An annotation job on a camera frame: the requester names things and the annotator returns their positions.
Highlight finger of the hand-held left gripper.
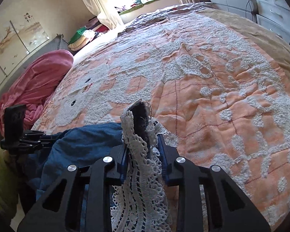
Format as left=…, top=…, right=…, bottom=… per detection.
left=19, top=136, right=61, bottom=152
left=21, top=130, right=47, bottom=139

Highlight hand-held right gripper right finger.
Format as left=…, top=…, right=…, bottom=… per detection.
left=158, top=134, right=271, bottom=232

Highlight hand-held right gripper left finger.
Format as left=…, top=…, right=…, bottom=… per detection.
left=17, top=143, right=130, bottom=232

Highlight blue pants with lace trim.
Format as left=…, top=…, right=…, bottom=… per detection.
left=22, top=99, right=174, bottom=232

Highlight pink blanket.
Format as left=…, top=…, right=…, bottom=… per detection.
left=0, top=49, right=74, bottom=137

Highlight orange and white plush blanket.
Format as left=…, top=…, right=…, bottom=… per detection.
left=30, top=10, right=290, bottom=230

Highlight pile of folded clothes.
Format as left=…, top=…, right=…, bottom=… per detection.
left=68, top=16, right=112, bottom=52

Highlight grey purple quilt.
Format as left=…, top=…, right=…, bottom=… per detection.
left=124, top=2, right=209, bottom=31

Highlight green window seat mat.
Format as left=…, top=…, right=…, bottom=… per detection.
left=118, top=0, right=180, bottom=15

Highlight grey vanity desk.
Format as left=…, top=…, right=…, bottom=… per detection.
left=208, top=0, right=259, bottom=23

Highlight white dresser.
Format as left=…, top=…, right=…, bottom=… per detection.
left=251, top=0, right=290, bottom=44

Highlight black cable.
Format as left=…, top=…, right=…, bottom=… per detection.
left=245, top=0, right=257, bottom=22

